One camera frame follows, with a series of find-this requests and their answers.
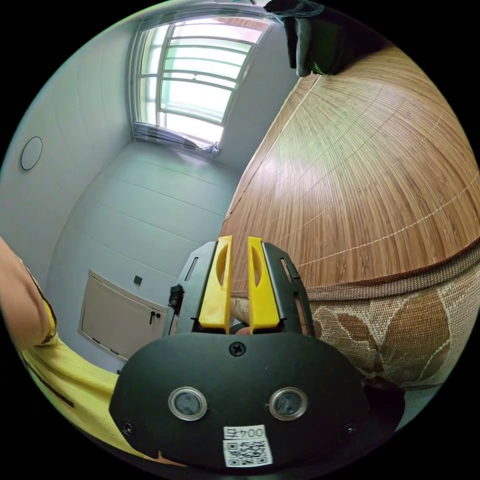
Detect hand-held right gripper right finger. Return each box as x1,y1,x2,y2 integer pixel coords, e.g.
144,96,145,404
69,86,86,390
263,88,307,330
247,236,281,335

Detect pile of clothes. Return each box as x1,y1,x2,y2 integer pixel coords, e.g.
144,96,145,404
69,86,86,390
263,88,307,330
262,0,340,79

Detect round ceiling lamp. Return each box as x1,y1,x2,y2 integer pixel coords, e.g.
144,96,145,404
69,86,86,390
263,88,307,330
20,136,44,171

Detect grey curtain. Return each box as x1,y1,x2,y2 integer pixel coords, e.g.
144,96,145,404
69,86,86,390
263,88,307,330
131,120,223,157

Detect person's body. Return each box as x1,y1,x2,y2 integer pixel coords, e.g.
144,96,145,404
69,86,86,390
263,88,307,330
20,275,188,469

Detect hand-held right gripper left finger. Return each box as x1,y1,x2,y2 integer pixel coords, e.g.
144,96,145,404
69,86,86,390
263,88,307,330
198,235,234,335

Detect person's left forearm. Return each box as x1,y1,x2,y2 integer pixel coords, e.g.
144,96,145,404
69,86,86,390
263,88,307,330
0,236,52,352

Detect bed with woven mat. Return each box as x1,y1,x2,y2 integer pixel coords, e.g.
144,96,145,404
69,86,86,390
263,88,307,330
219,34,480,393

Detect window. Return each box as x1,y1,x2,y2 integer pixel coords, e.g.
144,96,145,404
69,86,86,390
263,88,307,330
129,16,275,151

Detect white door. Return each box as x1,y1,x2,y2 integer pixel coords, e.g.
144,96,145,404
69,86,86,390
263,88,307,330
77,268,170,363

